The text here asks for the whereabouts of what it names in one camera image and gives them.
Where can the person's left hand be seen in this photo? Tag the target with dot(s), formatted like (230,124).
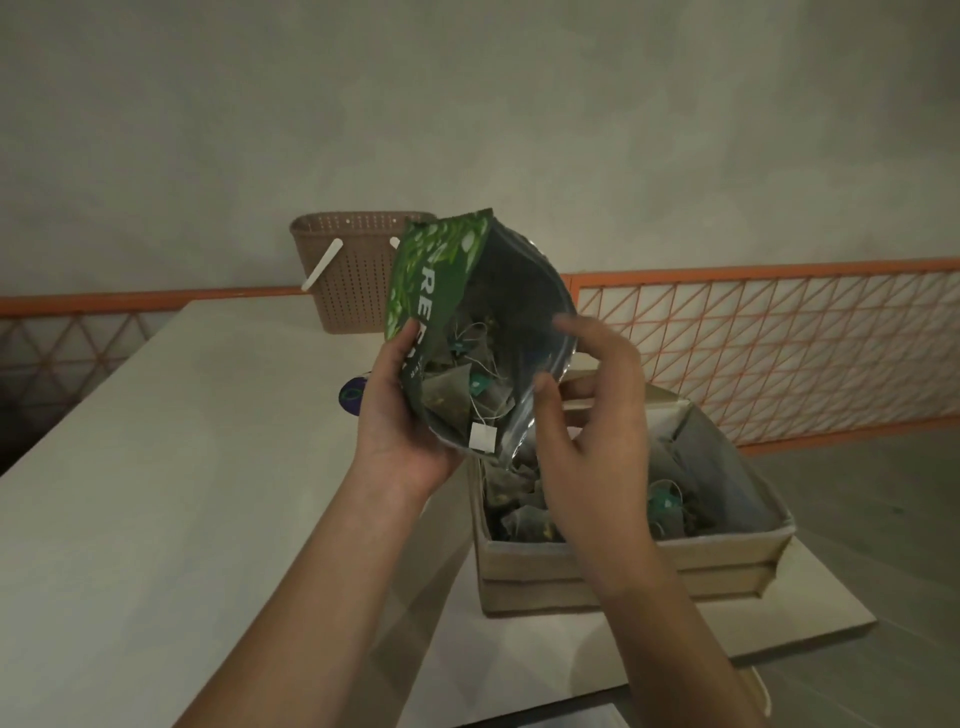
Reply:
(390,442)

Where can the person's right hand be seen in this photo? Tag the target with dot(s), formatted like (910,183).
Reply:
(607,465)

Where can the pile of green tea bags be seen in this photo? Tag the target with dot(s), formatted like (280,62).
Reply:
(457,390)
(517,517)

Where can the beige fabric storage box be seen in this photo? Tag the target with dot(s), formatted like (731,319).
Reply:
(540,577)

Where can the green tea pouch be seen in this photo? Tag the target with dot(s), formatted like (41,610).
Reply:
(435,262)

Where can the person's left forearm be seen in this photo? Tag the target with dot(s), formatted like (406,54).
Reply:
(300,622)

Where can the person's right forearm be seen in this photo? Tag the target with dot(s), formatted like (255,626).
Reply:
(675,660)

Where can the round blue sticker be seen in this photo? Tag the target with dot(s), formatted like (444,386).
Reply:
(352,394)

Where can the brown perforated plastic basket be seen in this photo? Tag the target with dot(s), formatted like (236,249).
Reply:
(345,292)

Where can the orange metal mesh fence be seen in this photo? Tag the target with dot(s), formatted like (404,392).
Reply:
(787,270)

